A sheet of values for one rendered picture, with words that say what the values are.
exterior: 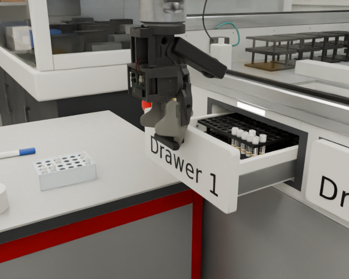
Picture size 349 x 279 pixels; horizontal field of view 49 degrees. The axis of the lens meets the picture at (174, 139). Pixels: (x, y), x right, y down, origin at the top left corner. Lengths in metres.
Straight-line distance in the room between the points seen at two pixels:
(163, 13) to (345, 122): 0.33
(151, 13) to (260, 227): 0.49
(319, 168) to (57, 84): 1.00
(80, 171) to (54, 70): 0.63
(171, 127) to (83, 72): 0.84
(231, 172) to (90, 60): 0.95
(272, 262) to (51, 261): 0.45
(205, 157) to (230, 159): 0.07
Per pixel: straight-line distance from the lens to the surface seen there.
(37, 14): 1.39
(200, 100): 0.93
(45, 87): 1.42
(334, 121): 0.66
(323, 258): 0.76
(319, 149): 0.66
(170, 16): 0.61
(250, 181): 0.66
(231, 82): 0.82
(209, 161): 0.64
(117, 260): 0.90
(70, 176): 0.87
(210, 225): 1.01
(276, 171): 0.70
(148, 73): 0.60
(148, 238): 0.91
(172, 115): 0.65
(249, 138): 0.71
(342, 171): 0.65
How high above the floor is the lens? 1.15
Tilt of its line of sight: 20 degrees down
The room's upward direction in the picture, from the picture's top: straight up
